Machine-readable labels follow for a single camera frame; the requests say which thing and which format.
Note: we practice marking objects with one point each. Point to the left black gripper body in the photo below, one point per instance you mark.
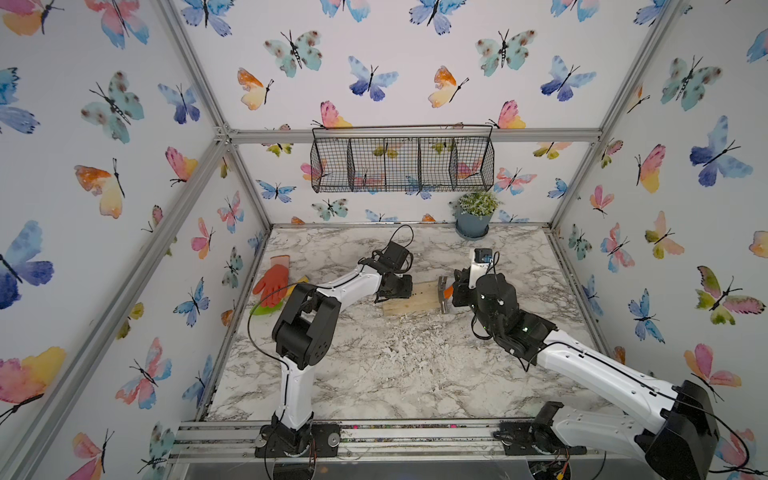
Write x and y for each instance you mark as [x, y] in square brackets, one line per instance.
[401, 288]

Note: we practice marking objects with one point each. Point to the orange black claw hammer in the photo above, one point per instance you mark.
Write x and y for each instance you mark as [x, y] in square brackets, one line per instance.
[445, 293]

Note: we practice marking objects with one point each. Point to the aluminium front rail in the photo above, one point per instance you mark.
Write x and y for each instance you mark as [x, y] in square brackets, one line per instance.
[390, 440]

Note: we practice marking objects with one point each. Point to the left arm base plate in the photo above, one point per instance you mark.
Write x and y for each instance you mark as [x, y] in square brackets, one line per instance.
[279, 441]

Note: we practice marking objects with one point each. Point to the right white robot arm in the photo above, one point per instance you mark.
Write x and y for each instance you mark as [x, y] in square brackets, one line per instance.
[670, 428]

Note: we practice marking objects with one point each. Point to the wooden block with nails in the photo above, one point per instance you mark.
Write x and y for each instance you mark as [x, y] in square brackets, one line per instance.
[425, 297]

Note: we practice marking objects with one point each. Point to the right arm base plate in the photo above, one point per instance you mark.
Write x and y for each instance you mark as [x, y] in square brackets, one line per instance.
[526, 438]

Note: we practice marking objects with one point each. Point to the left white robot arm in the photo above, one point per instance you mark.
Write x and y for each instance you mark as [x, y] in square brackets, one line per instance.
[305, 329]

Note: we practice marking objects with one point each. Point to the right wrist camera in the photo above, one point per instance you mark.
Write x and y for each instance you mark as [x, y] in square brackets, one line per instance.
[482, 260]

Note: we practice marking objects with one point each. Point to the red work glove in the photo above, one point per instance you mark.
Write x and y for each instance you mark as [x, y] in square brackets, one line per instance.
[272, 286]

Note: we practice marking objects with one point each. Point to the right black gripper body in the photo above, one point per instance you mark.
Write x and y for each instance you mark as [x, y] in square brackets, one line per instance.
[466, 296]

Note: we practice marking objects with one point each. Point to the potted green plant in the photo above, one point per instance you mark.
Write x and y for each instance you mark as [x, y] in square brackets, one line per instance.
[473, 213]

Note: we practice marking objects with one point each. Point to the black wire wall basket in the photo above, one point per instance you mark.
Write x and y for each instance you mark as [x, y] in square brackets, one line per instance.
[408, 159]

